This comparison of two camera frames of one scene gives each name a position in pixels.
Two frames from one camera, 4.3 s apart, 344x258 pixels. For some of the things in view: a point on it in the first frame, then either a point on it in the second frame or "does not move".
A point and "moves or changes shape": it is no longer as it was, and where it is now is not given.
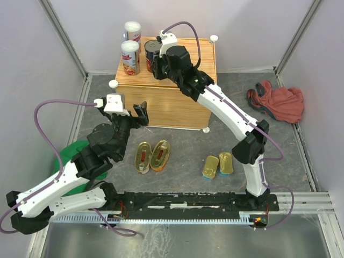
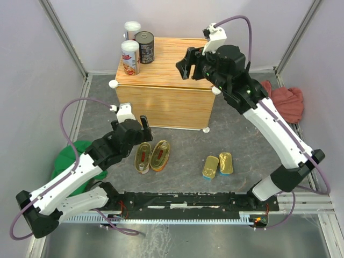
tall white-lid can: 130,57 does not move
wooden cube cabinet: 167,105 does not move
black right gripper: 157,62 -> 195,56
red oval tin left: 142,157 does not move
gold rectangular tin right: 226,164 does not move
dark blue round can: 151,47 moves or changes shape
